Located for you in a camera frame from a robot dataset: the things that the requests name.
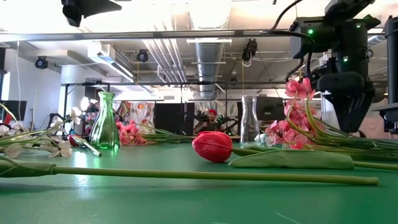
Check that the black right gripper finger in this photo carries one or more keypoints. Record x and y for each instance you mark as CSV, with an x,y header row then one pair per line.
x,y
331,104
354,112

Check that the pink artificial flower spray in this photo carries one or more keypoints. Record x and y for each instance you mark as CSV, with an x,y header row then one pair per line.
x,y
295,119
129,135

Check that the white artificial tulip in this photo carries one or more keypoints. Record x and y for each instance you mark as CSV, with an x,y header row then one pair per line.
x,y
260,138
217,175

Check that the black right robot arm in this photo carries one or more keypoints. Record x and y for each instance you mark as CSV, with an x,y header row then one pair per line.
x,y
351,40

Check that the clear glass vase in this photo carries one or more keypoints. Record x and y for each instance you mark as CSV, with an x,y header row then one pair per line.
x,y
249,124

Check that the green glass vase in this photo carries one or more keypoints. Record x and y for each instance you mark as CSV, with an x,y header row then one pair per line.
x,y
104,130

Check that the pale pink cloth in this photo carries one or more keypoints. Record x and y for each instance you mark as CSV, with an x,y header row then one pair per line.
x,y
377,129

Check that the grey desk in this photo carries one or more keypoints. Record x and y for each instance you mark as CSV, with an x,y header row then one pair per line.
x,y
385,108

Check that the black pole on desk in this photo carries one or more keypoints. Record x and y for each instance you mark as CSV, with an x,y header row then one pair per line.
x,y
392,62

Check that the grey horizontal beam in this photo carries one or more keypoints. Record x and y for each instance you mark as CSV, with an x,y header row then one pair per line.
x,y
124,35

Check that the black ceiling spotlight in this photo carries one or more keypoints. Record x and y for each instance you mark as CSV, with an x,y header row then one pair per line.
x,y
249,49
142,56
41,63

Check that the black monitor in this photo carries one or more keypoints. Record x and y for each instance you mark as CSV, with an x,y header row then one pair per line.
x,y
15,109
270,109

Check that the person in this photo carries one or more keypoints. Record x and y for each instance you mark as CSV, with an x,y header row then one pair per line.
x,y
211,126

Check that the floral patterned cloth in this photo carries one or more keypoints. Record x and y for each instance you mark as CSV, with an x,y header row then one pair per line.
x,y
141,115

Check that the silver ventilation duct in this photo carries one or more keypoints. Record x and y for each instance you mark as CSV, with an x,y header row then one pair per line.
x,y
208,62
376,40

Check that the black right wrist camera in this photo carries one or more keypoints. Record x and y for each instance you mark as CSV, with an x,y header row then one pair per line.
x,y
301,40

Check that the black background rig frame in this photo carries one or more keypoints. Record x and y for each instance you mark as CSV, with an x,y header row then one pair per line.
x,y
140,83

